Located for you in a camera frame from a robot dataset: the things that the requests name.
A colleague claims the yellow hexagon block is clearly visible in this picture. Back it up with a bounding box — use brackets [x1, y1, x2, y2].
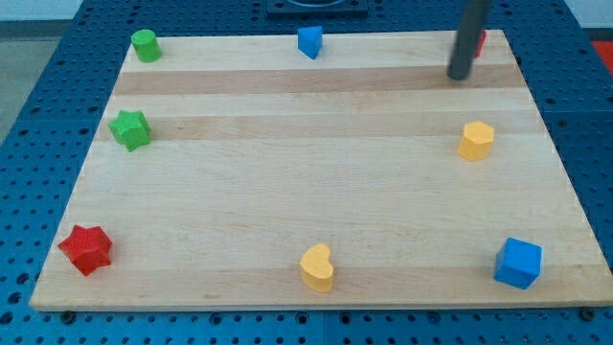
[457, 121, 495, 162]

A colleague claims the wooden board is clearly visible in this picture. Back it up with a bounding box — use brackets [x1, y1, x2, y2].
[31, 30, 612, 311]

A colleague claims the yellow heart block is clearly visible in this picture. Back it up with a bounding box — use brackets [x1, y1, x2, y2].
[299, 243, 335, 293]

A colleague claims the blue triangle block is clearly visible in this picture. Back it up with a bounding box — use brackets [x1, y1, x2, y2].
[297, 26, 323, 59]

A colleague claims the green star block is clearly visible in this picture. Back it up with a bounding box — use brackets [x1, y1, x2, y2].
[108, 110, 151, 151]

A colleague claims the green cylinder block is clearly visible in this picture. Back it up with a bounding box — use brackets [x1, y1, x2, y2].
[130, 29, 162, 63]

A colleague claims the red block behind rod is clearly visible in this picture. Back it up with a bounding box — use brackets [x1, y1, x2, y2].
[474, 30, 488, 58]

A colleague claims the blue cube block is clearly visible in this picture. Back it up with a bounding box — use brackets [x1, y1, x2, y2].
[493, 238, 542, 289]

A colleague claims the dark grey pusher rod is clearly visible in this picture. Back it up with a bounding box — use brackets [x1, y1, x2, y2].
[446, 0, 491, 81]

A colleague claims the red star block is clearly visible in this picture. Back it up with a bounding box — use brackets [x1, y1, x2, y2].
[57, 225, 113, 276]

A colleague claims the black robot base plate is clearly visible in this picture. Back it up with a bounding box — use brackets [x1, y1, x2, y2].
[266, 0, 369, 18]

